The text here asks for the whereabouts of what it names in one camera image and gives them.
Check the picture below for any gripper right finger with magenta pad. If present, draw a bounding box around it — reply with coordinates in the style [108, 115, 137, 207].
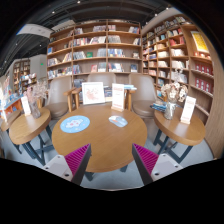
[132, 143, 182, 185]

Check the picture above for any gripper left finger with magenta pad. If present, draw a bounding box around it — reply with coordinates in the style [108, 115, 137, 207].
[43, 144, 91, 185]

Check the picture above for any round blue mouse pad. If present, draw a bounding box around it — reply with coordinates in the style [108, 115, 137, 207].
[60, 115, 90, 134]

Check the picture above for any round wooden centre table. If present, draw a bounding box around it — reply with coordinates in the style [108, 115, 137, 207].
[52, 104, 147, 173]

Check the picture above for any right round wooden side table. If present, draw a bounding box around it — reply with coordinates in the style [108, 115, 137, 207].
[153, 108, 206, 163]

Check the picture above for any round wooden side table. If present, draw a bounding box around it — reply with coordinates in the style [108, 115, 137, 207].
[9, 107, 53, 165]
[153, 108, 206, 163]

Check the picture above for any left round wooden side table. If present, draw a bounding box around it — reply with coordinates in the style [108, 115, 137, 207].
[9, 107, 53, 165]

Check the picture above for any stack of books on armchair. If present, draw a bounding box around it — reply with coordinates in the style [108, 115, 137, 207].
[150, 103, 166, 112]

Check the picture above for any left beige armchair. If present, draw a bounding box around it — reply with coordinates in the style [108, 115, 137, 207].
[46, 76, 72, 119]

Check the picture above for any beige armchair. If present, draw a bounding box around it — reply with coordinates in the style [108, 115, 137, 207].
[46, 76, 72, 119]
[129, 73, 157, 118]

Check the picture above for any white sign on right table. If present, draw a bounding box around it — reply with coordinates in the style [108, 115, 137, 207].
[180, 96, 196, 124]

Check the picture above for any white sign on table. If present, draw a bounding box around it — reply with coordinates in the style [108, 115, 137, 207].
[21, 96, 31, 116]
[180, 96, 196, 124]

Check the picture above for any right beige armchair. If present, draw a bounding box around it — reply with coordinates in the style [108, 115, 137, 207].
[129, 73, 157, 118]

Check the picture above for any white framed picture sign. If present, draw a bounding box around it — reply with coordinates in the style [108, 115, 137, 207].
[82, 82, 105, 105]

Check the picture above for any right vase with dried flowers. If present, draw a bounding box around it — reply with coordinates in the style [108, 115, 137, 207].
[161, 82, 188, 120]

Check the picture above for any vase with dried flowers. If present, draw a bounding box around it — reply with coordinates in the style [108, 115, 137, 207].
[161, 82, 188, 120]
[24, 81, 47, 119]

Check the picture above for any white sign on left table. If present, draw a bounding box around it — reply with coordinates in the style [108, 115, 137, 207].
[21, 96, 31, 116]

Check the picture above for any tall white pink sign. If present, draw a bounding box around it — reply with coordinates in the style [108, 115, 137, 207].
[111, 83, 124, 111]

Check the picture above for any left vase with dried flowers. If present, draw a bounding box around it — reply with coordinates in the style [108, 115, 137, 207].
[24, 81, 47, 119]

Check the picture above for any left display table with books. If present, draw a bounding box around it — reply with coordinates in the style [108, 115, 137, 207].
[0, 78, 22, 119]

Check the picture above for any far left wooden bookshelf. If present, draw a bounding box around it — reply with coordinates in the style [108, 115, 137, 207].
[13, 59, 30, 93]

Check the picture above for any centre wooden bookshelf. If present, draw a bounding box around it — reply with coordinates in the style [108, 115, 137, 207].
[47, 19, 142, 81]

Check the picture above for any right curved wooden bookshelf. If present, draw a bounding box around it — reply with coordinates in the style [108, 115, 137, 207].
[142, 14, 214, 122]

